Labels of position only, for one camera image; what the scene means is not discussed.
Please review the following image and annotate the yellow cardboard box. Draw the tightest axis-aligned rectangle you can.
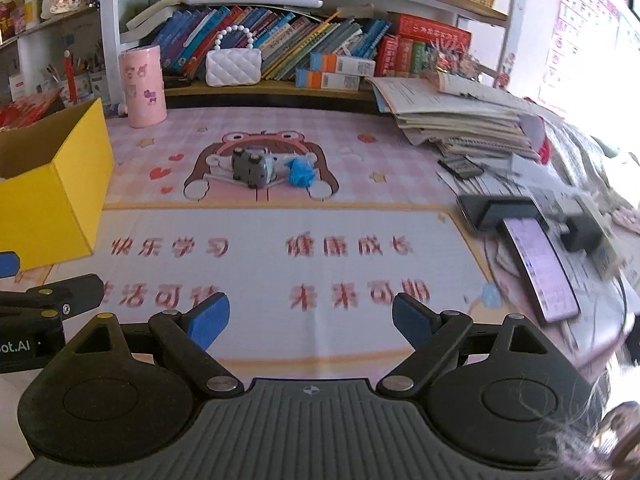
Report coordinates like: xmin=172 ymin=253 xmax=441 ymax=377
xmin=0 ymin=97 xmax=116 ymax=272

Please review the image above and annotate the red pen with white ball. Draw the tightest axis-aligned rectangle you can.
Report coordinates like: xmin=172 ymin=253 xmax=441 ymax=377
xmin=64 ymin=49 xmax=79 ymax=104

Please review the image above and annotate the black phone stand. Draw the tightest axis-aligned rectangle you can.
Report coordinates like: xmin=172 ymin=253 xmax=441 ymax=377
xmin=457 ymin=195 xmax=551 ymax=234

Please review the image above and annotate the orange and white carton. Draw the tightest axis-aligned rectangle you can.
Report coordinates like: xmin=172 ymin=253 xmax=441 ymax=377
xmin=295 ymin=68 xmax=362 ymax=92
xmin=310 ymin=52 xmax=376 ymax=77

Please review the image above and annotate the small dark device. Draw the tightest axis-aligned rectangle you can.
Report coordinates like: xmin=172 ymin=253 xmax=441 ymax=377
xmin=439 ymin=156 xmax=485 ymax=181

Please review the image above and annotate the white wooden bookshelf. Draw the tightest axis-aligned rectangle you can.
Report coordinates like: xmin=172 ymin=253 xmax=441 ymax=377
xmin=0 ymin=0 xmax=521 ymax=111

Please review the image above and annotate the pink printed desk mat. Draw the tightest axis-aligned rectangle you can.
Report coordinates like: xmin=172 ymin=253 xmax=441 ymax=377
xmin=0 ymin=107 xmax=626 ymax=376

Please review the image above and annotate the large red book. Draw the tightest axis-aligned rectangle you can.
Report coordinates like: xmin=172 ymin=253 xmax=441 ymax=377
xmin=387 ymin=14 xmax=473 ymax=55

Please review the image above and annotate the row of colourful books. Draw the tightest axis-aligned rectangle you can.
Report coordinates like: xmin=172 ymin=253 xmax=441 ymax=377
xmin=150 ymin=5 xmax=393 ymax=82

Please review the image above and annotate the blue hair tie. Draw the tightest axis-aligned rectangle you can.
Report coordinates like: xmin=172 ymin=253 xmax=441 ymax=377
xmin=284 ymin=156 xmax=316 ymax=187

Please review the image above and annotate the row of small upright books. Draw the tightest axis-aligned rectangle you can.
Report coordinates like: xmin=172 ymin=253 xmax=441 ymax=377
xmin=375 ymin=35 xmax=441 ymax=79

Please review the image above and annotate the black power adapter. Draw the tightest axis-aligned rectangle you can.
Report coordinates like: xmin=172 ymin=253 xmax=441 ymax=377
xmin=560 ymin=215 xmax=604 ymax=254

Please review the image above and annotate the wall poster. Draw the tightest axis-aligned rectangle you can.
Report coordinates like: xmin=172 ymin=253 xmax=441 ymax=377
xmin=540 ymin=0 xmax=640 ymax=126

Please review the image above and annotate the thick beige book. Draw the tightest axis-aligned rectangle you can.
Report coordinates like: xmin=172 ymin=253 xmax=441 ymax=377
xmin=126 ymin=0 xmax=188 ymax=31
xmin=120 ymin=19 xmax=167 ymax=44

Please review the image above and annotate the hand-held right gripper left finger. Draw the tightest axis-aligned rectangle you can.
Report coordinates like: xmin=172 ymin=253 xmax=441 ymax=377
xmin=60 ymin=292 xmax=244 ymax=398

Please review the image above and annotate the pink cartoon cylinder container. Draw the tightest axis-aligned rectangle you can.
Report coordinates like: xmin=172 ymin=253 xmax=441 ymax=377
xmin=118 ymin=45 xmax=168 ymax=129

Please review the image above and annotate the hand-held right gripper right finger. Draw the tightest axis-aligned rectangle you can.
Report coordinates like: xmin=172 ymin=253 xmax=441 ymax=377
xmin=376 ymin=292 xmax=566 ymax=396

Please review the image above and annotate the lucky cat figurine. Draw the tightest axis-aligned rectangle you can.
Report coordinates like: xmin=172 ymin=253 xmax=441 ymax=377
xmin=0 ymin=0 xmax=27 ymax=37

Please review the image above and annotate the white quilted pearl-handle handbag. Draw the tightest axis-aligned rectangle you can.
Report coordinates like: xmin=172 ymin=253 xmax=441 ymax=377
xmin=205 ymin=25 xmax=263 ymax=87

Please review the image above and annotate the white pen holder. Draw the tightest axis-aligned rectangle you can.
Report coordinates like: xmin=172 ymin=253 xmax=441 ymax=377
xmin=45 ymin=55 xmax=110 ymax=106

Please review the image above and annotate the smartphone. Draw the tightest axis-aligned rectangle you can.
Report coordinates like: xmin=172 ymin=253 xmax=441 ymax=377
xmin=502 ymin=216 xmax=582 ymax=325

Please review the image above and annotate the stack of papers and notebooks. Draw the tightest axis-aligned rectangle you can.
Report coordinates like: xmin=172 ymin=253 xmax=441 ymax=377
xmin=367 ymin=72 xmax=543 ymax=161

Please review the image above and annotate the pile of red packets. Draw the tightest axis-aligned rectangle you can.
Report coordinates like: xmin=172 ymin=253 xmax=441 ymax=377
xmin=0 ymin=87 xmax=63 ymax=131

